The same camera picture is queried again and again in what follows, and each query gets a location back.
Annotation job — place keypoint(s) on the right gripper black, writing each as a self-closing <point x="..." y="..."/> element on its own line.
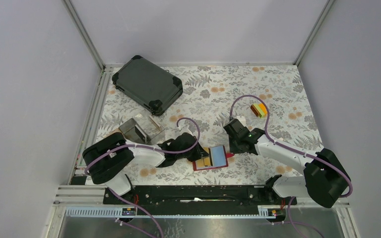
<point x="232" y="149"/>

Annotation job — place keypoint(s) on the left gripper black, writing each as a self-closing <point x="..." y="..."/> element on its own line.
<point x="199" y="153"/>

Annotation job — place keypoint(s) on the gold credit card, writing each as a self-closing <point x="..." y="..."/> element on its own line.
<point x="206" y="154"/>
<point x="203" y="163"/>

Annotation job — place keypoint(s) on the red leather card holder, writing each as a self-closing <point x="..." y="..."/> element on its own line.
<point x="218" y="157"/>

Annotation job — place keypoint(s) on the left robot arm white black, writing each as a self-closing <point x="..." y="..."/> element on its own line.
<point x="106" y="159"/>

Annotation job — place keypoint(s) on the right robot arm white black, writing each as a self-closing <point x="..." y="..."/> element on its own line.
<point x="322" y="177"/>

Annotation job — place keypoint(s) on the clear acrylic card organizer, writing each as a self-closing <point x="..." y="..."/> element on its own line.
<point x="143" y="128"/>

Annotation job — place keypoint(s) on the floral patterned table mat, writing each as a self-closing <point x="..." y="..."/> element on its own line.
<point x="210" y="95"/>

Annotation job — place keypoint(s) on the orange green sticky note block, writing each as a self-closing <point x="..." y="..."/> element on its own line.
<point x="259" y="110"/>

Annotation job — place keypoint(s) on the dark grey hard case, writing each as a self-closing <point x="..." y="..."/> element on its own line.
<point x="147" y="84"/>

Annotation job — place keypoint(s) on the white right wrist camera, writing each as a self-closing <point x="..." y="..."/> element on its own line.
<point x="241" y="119"/>

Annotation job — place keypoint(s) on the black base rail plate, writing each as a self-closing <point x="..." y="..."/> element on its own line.
<point x="199" y="200"/>

